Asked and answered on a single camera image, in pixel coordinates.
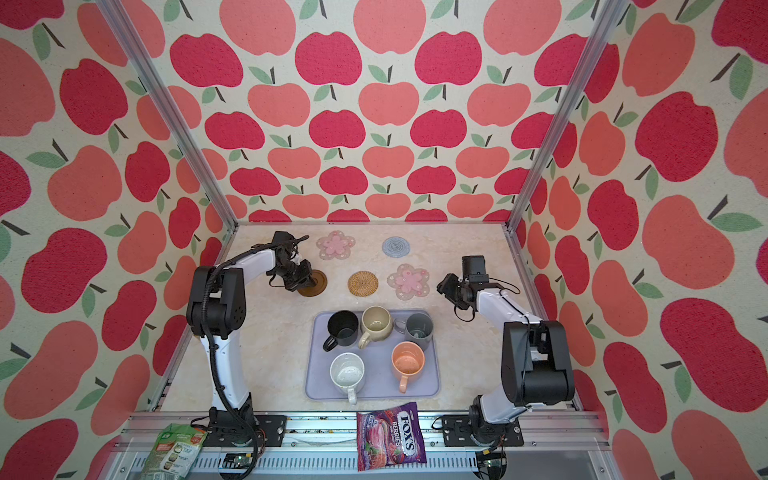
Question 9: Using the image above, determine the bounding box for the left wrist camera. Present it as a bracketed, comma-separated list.
[270, 231, 297, 253]

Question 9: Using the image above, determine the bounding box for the peach orange mug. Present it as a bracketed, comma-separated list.
[391, 341, 426, 394]

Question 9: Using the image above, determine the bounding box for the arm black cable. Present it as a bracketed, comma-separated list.
[200, 233, 311, 480]
[452, 278, 529, 325]

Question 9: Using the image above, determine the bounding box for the right corner aluminium post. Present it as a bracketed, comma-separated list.
[504, 0, 630, 235]

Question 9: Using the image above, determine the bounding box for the aluminium front rail frame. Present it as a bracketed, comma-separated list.
[95, 410, 622, 480]

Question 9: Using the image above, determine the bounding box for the grey mug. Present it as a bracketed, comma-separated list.
[395, 313, 434, 351]

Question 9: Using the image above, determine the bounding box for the woven rattan round coaster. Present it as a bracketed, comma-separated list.
[347, 271, 379, 297]

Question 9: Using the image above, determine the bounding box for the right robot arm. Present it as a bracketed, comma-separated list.
[437, 273, 576, 447]

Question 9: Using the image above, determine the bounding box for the brown wooden round coaster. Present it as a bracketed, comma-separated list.
[298, 270, 328, 297]

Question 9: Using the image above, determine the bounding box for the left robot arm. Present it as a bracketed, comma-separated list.
[186, 231, 317, 450]

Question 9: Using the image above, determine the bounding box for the purple Fox's candy bag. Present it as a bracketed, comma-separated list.
[356, 402, 427, 472]

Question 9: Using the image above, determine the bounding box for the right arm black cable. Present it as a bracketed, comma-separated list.
[452, 278, 529, 325]

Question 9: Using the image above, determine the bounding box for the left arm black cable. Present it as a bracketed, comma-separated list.
[200, 233, 311, 480]

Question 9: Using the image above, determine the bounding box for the lavender tray mat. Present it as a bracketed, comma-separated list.
[305, 311, 440, 401]

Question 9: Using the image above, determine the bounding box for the corner aluminium post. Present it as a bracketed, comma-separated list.
[504, 0, 630, 235]
[96, 0, 238, 234]

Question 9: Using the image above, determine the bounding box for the white mug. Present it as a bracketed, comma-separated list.
[329, 352, 366, 405]

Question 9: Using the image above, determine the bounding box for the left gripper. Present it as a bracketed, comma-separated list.
[272, 260, 316, 292]

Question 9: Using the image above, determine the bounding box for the black mug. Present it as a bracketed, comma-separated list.
[323, 310, 359, 352]

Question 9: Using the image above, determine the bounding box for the green snack packet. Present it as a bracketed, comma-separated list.
[139, 423, 207, 480]

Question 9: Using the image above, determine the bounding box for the grey woven round coaster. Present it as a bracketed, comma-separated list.
[382, 236, 411, 258]

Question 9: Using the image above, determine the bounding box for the pink flower coaster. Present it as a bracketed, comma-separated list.
[387, 264, 430, 301]
[316, 230, 356, 261]

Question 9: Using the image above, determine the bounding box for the left corner aluminium post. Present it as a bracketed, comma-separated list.
[96, 0, 238, 234]

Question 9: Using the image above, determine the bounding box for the cream beige mug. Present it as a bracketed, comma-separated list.
[358, 306, 394, 349]

